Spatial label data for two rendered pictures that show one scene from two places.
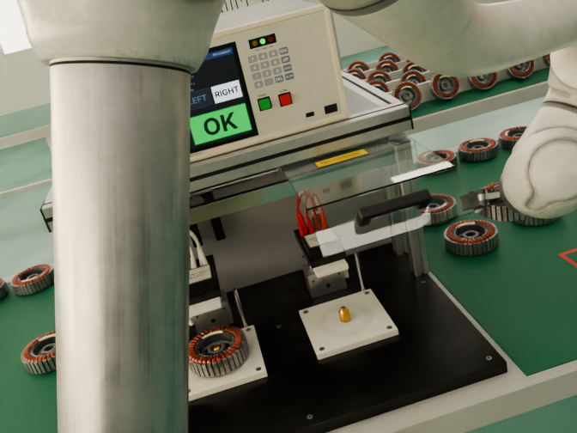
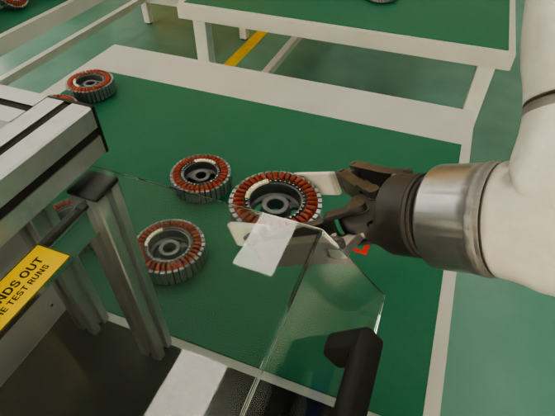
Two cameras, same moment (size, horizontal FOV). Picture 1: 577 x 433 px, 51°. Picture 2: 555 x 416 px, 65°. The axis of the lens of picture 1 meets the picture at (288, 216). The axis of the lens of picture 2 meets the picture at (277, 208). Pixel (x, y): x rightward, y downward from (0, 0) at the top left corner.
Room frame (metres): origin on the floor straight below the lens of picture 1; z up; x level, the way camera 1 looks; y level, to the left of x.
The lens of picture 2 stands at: (0.78, -0.06, 1.30)
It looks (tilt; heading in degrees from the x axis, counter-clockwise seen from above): 45 degrees down; 297
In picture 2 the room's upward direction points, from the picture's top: straight up
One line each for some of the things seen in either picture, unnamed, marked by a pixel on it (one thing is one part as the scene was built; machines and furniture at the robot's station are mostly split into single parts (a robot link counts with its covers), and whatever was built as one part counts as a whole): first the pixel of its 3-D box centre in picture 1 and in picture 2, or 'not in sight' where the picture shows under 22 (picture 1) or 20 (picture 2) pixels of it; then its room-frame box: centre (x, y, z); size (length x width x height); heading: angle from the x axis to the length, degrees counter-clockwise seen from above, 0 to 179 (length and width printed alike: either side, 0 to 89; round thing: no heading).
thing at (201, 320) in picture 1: (211, 310); not in sight; (1.05, 0.20, 0.80); 0.08 x 0.05 x 0.06; 96
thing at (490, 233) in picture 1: (470, 237); not in sight; (1.13, -0.38, 0.77); 0.11 x 0.11 x 0.04
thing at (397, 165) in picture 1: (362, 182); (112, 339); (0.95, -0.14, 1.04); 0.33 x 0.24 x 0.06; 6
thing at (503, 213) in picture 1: (509, 200); (275, 208); (0.96, -0.39, 0.93); 0.11 x 0.11 x 0.04
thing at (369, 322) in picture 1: (346, 321); not in sight; (0.93, -0.06, 0.78); 0.15 x 0.15 x 0.01; 6
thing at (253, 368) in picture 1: (221, 361); not in sight; (0.91, 0.18, 0.78); 0.15 x 0.15 x 0.01; 6
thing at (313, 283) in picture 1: (324, 276); not in sight; (1.07, -0.04, 0.80); 0.08 x 0.05 x 0.06; 96
